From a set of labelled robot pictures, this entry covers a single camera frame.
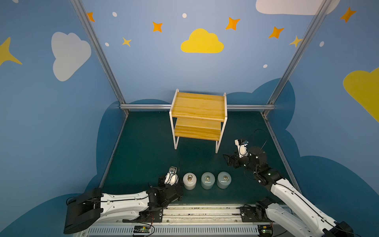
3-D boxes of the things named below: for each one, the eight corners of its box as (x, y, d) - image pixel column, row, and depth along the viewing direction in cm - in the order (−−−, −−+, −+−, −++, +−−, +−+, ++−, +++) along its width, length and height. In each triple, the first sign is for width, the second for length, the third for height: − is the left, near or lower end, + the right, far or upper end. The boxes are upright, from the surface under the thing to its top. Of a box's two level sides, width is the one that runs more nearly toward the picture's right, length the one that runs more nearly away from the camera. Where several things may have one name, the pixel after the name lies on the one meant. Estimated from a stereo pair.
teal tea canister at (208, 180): (201, 189, 84) (202, 184, 78) (200, 176, 89) (201, 171, 82) (214, 189, 84) (216, 184, 78) (212, 176, 89) (214, 171, 82)
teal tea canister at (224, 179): (217, 188, 84) (219, 184, 78) (216, 176, 89) (218, 171, 82) (229, 188, 84) (232, 184, 78) (227, 176, 89) (230, 171, 83)
